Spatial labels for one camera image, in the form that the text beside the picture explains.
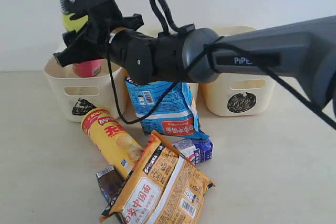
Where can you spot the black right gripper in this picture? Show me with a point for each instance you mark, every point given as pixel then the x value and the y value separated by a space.
pixel 116 40

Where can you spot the pink chips can green lid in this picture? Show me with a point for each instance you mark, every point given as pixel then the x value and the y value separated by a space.
pixel 86 69

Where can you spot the blue noodle packet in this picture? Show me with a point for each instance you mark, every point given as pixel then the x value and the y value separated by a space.
pixel 183 126

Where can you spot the yellow Lays chips can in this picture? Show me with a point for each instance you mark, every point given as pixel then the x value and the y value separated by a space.
pixel 116 145

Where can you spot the dark purple drink carton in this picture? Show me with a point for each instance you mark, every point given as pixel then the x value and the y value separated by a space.
pixel 109 182

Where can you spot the orange noodle packet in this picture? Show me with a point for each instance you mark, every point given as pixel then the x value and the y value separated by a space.
pixel 163 187

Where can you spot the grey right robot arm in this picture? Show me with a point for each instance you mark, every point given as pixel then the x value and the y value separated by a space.
pixel 304 51

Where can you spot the cream bin square mark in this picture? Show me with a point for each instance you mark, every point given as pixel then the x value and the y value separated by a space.
pixel 195 87

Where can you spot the cream bin triangle mark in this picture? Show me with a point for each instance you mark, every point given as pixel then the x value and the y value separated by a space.
pixel 67 87

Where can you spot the cream bin circle mark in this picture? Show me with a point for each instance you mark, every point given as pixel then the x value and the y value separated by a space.
pixel 238 94

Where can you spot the white blue milk carton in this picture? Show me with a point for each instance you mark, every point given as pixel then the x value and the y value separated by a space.
pixel 196 150

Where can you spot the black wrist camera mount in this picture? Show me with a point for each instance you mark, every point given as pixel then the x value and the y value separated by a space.
pixel 94 8

